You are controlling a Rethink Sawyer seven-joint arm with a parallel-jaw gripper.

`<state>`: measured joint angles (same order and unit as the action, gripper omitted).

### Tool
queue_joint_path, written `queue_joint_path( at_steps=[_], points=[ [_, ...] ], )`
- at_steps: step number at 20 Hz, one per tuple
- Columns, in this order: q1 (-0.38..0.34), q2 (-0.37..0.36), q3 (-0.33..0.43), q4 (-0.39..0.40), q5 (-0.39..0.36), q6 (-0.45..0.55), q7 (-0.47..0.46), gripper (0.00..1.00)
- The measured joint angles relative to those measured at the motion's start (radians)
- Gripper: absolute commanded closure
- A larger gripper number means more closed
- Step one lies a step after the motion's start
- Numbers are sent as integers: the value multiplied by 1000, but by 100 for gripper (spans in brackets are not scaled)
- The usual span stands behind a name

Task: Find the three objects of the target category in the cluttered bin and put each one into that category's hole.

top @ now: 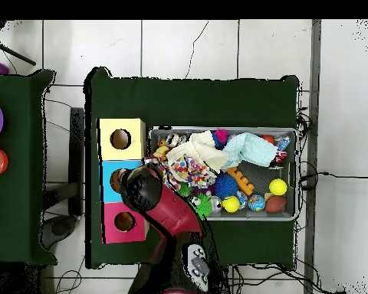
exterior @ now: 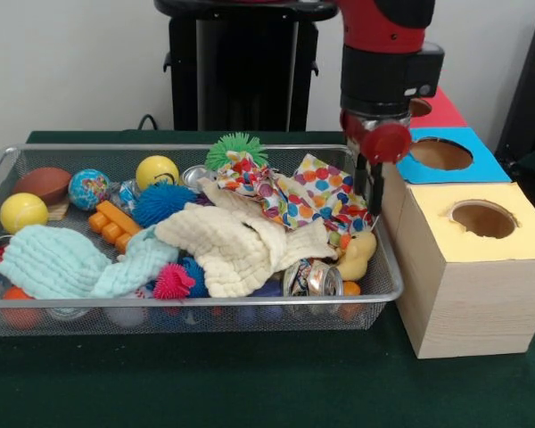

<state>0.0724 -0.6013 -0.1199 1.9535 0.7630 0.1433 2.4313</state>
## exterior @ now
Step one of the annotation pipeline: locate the wooden box with three holes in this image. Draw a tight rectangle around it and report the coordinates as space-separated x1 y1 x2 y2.
374 84 535 360

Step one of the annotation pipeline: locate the mint green cloth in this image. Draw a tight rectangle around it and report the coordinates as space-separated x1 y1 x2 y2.
0 224 179 300

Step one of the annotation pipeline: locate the black chair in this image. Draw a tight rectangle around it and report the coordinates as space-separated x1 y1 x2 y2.
493 7 535 179

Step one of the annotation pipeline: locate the orange plastic grid tray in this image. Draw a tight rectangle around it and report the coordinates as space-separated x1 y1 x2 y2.
87 200 143 251

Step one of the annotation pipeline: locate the cream waffle cloth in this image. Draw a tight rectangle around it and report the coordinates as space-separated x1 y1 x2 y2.
154 177 340 299

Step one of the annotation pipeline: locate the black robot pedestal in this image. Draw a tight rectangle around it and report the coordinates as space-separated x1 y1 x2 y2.
153 0 347 132

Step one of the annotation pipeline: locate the white multicolour dotted cloth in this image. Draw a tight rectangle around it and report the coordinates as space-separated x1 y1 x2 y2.
216 151 295 224
284 153 372 233

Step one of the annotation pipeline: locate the green fuzzy toy with eyes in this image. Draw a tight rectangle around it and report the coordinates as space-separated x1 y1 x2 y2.
203 132 268 171

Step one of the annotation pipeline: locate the blue globe print ball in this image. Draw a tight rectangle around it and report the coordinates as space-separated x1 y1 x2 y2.
68 169 111 211

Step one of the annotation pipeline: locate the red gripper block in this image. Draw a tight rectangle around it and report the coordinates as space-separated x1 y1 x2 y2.
339 109 414 216

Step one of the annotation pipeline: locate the silver wire mesh bin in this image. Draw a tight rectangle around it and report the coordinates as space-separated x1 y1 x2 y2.
0 143 405 338

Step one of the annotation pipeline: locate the yellow ball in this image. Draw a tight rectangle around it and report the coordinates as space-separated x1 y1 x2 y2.
135 155 180 191
0 193 49 235

